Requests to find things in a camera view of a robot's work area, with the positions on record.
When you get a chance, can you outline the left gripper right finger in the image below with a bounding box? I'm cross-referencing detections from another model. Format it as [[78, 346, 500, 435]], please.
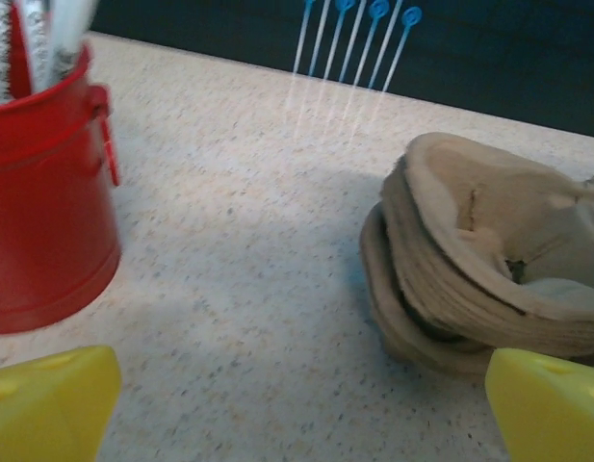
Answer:
[[485, 348, 594, 462]]

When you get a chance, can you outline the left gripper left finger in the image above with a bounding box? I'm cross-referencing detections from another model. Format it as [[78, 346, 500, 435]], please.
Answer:
[[0, 345, 123, 462]]

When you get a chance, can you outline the brown pulp cup carrier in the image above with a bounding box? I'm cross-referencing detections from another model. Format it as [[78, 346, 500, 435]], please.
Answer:
[[382, 201, 594, 347], [359, 206, 490, 362], [380, 187, 594, 333], [378, 132, 594, 319], [361, 230, 500, 377]]

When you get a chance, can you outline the red metal bucket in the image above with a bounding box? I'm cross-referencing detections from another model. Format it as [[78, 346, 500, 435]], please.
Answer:
[[0, 42, 123, 336]]

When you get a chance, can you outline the white wrapped straw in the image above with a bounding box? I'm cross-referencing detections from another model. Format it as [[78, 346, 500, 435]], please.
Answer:
[[0, 0, 16, 105], [26, 0, 57, 92], [53, 0, 101, 81]]

